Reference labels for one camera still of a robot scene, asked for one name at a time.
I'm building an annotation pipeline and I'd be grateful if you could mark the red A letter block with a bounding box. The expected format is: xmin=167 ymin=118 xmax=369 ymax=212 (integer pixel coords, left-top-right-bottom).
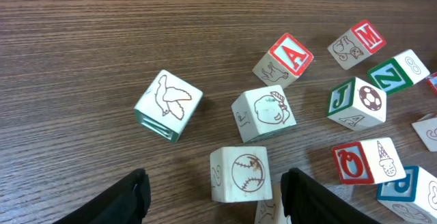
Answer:
xmin=253 ymin=33 xmax=314 ymax=89

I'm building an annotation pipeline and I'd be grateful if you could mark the yellow C white block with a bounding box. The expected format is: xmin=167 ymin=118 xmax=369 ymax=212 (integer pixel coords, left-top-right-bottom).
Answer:
xmin=412 ymin=112 xmax=437 ymax=152

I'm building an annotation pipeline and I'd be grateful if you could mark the green apple picture block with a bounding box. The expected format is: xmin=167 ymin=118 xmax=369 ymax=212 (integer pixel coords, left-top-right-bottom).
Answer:
xmin=231 ymin=85 xmax=297 ymax=143

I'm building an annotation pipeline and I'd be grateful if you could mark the red O ice cream block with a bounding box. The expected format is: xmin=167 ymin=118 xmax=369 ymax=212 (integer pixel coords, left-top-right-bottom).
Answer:
xmin=332 ymin=137 xmax=406 ymax=185

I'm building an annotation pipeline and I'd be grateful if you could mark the yellow soccer ball J block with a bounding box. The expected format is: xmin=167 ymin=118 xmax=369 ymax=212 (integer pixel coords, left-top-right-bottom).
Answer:
xmin=326 ymin=77 xmax=387 ymax=131

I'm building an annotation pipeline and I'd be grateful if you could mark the green V bird block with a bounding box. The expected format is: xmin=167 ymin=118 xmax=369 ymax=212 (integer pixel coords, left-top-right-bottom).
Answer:
xmin=134 ymin=70 xmax=203 ymax=143

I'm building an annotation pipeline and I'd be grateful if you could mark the green N letter block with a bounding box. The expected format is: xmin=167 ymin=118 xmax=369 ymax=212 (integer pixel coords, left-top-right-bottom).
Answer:
xmin=367 ymin=49 xmax=430 ymax=95

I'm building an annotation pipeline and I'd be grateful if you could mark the red bordered white block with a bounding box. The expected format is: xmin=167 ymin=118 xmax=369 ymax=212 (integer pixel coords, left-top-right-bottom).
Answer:
xmin=426 ymin=72 xmax=437 ymax=94

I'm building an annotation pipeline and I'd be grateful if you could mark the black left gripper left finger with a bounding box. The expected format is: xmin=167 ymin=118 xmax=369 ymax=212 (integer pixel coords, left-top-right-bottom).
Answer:
xmin=54 ymin=169 xmax=151 ymax=224

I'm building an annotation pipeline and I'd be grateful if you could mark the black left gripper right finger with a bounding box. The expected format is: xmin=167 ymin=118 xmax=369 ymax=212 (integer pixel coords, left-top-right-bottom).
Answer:
xmin=281 ymin=168 xmax=380 ymax=224

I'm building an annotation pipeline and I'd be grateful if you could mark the blue bordered picture block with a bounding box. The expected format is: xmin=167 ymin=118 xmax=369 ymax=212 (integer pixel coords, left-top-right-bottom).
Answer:
xmin=377 ymin=165 xmax=436 ymax=224

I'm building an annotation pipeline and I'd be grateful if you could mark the red M letter block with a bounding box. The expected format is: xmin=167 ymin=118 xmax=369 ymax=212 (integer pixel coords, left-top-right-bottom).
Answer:
xmin=327 ymin=20 xmax=386 ymax=70

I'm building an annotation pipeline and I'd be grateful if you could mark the red 6 baseball block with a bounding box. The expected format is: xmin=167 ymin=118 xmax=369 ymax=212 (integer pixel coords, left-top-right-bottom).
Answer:
xmin=210 ymin=146 xmax=272 ymax=203

